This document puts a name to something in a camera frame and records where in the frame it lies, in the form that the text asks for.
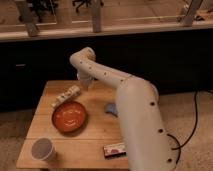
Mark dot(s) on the red and white box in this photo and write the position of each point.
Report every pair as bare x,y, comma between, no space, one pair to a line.
114,150

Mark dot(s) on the left metal window post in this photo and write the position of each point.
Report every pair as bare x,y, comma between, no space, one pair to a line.
27,18

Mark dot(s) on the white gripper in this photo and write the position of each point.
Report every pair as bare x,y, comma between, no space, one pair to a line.
84,78

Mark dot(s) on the blue grey object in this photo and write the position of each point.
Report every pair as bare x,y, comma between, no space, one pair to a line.
111,108

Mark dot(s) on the metal window post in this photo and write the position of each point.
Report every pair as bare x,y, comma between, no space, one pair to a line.
27,18
188,19
96,15

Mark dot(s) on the right metal window post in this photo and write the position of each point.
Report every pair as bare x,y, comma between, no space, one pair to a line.
188,19

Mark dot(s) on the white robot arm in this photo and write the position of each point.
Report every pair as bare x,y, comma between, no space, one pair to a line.
146,141

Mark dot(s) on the middle metal window post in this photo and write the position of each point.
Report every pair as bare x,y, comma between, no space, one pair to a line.
96,15

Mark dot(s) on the orange ceramic bowl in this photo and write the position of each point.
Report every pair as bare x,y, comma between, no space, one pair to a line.
69,116

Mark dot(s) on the grey paper cup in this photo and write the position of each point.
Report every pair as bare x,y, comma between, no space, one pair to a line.
43,150

